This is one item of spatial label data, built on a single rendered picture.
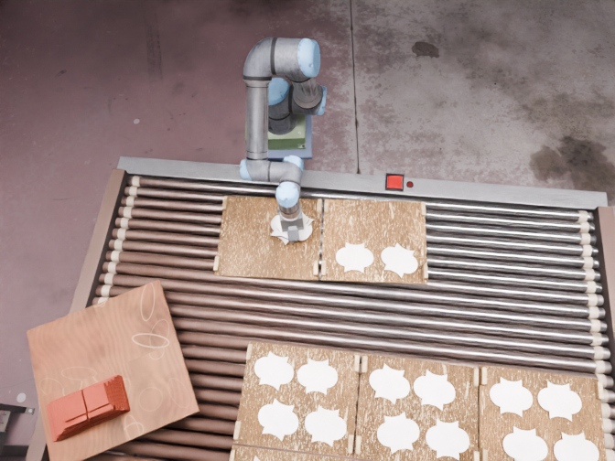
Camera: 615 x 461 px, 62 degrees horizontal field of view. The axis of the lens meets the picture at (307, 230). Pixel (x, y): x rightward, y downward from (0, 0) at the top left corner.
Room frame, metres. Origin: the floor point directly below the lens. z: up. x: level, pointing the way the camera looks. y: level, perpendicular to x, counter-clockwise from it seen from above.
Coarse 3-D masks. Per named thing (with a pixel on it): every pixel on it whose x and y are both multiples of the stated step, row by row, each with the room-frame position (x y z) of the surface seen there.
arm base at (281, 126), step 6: (288, 114) 1.31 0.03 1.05; (294, 114) 1.34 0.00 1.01; (270, 120) 1.31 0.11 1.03; (276, 120) 1.30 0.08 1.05; (282, 120) 1.30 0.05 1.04; (288, 120) 1.31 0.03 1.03; (294, 120) 1.32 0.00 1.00; (270, 126) 1.31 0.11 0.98; (276, 126) 1.29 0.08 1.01; (282, 126) 1.29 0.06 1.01; (288, 126) 1.29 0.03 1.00; (294, 126) 1.31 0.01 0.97; (270, 132) 1.30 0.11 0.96; (276, 132) 1.28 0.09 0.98; (282, 132) 1.28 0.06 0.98; (288, 132) 1.29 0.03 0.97
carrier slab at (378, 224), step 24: (336, 216) 0.87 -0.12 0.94; (360, 216) 0.86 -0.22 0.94; (384, 216) 0.85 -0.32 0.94; (408, 216) 0.84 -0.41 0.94; (336, 240) 0.77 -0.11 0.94; (360, 240) 0.76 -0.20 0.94; (384, 240) 0.75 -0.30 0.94; (408, 240) 0.74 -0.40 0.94; (336, 264) 0.67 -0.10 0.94; (384, 264) 0.64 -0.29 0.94
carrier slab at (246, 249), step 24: (240, 216) 0.92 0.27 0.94; (264, 216) 0.91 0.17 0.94; (312, 216) 0.89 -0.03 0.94; (240, 240) 0.82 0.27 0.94; (264, 240) 0.80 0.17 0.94; (312, 240) 0.78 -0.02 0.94; (240, 264) 0.71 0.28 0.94; (264, 264) 0.70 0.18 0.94; (288, 264) 0.69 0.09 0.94; (312, 264) 0.68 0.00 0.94
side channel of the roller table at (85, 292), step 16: (112, 176) 1.17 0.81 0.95; (128, 176) 1.19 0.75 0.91; (112, 192) 1.09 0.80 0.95; (112, 208) 1.02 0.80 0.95; (96, 224) 0.95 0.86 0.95; (112, 224) 0.95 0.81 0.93; (96, 240) 0.88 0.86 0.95; (96, 256) 0.81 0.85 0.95; (96, 272) 0.74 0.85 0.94; (80, 288) 0.68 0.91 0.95; (80, 304) 0.62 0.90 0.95; (32, 448) 0.11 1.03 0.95
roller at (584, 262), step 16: (128, 224) 0.95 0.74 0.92; (144, 224) 0.94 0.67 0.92; (160, 224) 0.93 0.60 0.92; (176, 224) 0.92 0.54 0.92; (192, 224) 0.92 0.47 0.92; (320, 240) 0.78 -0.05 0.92; (464, 256) 0.65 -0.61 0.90; (480, 256) 0.64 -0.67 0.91; (496, 256) 0.63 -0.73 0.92; (512, 256) 0.63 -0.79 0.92; (528, 256) 0.62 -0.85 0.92; (544, 256) 0.61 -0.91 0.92; (560, 256) 0.60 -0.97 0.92; (576, 256) 0.60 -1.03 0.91
